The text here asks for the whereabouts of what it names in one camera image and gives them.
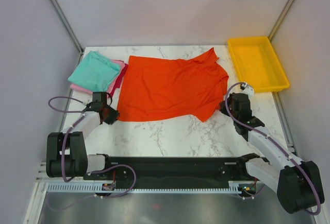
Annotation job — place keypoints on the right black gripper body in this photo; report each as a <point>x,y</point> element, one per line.
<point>233,113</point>

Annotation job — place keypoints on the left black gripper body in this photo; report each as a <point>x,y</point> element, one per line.
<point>110,112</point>

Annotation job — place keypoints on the orange t-shirt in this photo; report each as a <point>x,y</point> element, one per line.
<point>158,89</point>

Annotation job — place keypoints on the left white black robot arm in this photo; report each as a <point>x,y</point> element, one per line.
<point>66,154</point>

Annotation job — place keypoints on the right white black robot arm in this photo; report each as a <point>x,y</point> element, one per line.
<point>297,183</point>

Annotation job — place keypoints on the teal folded t-shirt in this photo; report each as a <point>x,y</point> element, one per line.
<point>95,72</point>

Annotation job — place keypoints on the yellow plastic tray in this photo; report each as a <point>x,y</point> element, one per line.
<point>256,63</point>

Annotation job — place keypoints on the crimson folded t-shirt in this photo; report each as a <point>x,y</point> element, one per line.
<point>119,80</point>

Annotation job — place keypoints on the pink folded t-shirt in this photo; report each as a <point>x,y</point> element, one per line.
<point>80,89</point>

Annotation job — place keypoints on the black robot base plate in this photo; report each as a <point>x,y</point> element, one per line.
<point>174,171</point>

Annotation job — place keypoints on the white slotted cable duct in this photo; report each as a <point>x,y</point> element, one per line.
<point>102,188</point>

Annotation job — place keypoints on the aluminium extrusion rail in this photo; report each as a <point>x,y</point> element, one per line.
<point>42,175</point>

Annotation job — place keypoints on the left aluminium frame post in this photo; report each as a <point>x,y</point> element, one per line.
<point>65,23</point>

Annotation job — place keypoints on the aluminium frame post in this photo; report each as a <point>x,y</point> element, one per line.
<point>283,14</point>
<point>65,23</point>

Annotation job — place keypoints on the right aluminium frame post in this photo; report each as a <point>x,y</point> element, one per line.
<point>283,14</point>

